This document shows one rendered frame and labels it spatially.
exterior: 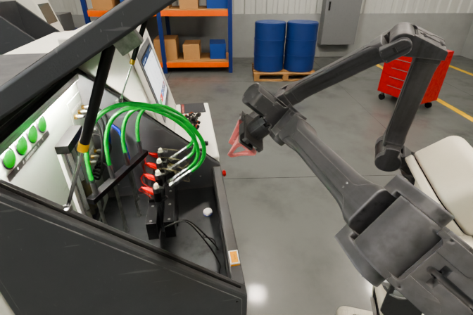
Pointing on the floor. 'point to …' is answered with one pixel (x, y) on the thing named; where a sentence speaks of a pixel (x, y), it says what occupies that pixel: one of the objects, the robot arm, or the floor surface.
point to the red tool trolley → (390, 85)
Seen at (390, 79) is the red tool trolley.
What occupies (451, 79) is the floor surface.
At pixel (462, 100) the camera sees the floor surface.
